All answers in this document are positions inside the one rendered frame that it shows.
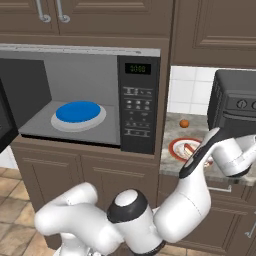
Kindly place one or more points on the brown drawer front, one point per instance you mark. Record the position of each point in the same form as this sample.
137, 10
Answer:
240, 191

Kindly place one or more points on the brown wall cupboard door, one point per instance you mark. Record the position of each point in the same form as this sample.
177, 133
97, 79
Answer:
216, 30
20, 16
116, 16

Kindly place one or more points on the blue plate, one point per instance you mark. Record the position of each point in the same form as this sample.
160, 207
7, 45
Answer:
78, 111

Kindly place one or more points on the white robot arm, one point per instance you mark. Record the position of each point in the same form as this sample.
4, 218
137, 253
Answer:
186, 203

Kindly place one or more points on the orange fruit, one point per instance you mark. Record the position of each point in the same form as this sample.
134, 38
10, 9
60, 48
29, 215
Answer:
184, 123

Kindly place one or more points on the black microwave door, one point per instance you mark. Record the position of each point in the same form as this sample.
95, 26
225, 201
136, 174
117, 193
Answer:
5, 123

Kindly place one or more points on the red-rimmed white plate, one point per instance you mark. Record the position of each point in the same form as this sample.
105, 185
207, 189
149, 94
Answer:
174, 148

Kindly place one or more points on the black and grey microwave oven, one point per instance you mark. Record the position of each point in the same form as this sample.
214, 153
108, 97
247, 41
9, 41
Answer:
138, 100

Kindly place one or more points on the white microwave turntable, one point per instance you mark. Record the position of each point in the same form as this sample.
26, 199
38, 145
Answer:
96, 122

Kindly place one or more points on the pink and white cake slice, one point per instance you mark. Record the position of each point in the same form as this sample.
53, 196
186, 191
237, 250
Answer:
182, 149

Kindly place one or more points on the brown base cupboard door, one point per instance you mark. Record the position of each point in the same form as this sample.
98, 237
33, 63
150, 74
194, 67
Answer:
126, 176
230, 226
46, 176

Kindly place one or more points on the black toaster oven knob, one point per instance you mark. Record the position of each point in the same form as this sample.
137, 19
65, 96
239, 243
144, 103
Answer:
254, 105
241, 104

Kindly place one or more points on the black toaster oven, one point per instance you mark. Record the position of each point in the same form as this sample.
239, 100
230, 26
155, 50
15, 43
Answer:
230, 86

